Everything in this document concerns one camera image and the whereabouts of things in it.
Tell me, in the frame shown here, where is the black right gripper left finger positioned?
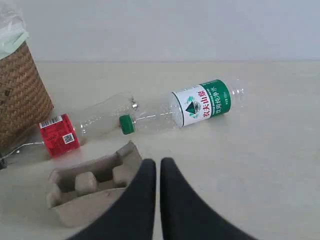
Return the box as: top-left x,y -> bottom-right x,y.
69,158 -> 156,240

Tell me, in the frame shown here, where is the white green plastic bin liner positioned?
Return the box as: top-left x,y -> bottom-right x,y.
0,1 -> 29,60

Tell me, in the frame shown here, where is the clear bottle red label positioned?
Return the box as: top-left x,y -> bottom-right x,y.
0,91 -> 141,171

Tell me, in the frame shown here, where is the clear bottle green label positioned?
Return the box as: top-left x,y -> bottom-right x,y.
119,79 -> 245,135

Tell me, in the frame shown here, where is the grey pulp cardboard tray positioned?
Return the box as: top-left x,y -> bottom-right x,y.
46,141 -> 143,228

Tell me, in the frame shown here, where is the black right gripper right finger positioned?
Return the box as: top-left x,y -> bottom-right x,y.
159,157 -> 255,240

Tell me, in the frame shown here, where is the woven wicker waste basket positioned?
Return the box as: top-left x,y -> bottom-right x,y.
0,42 -> 54,150

